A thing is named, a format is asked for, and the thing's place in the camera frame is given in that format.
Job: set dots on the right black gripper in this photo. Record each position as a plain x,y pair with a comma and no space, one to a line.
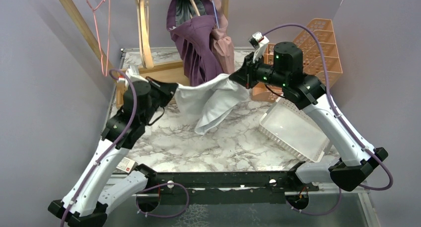
245,75

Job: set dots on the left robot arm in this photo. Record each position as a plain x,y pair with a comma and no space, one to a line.
88,203

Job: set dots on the white garment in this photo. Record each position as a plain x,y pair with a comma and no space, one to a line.
209,103

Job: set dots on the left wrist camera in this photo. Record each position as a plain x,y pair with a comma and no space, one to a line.
132,72

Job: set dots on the orange plastic file organizer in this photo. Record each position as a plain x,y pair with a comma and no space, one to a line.
312,63

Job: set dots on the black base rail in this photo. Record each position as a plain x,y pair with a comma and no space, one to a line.
214,188

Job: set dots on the blue wire hanger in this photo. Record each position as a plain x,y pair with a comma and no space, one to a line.
215,14

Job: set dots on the pink pleated skirt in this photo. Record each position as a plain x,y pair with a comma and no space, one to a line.
222,45

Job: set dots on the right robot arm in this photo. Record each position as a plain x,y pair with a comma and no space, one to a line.
358,157

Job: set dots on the small white box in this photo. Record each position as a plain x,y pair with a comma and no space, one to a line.
126,165

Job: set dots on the white laundry basket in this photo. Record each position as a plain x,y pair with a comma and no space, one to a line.
294,131

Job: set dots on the purple garment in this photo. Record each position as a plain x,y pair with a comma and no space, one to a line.
191,34

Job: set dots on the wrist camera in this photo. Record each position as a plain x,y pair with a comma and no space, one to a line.
259,42
132,72

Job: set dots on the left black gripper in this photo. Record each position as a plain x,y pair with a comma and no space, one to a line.
166,89

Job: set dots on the wooden clothes rack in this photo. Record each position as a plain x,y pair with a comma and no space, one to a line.
167,72

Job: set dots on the wooden hanger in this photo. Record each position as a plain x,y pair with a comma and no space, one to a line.
143,30
192,1

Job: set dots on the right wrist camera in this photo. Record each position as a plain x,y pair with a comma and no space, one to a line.
259,42

